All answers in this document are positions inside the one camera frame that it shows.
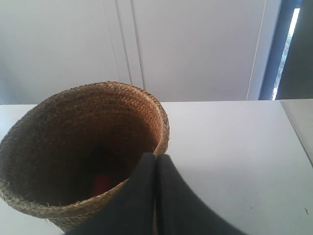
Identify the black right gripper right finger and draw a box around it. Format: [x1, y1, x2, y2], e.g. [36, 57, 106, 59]
[155, 154, 244, 235]

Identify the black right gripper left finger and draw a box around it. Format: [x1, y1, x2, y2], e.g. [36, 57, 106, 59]
[66, 153, 156, 235]

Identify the brown woven basket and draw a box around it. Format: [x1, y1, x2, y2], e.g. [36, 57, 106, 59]
[0, 81, 170, 232]

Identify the red cylinder upper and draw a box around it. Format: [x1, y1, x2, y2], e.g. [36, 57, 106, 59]
[91, 174, 112, 197]

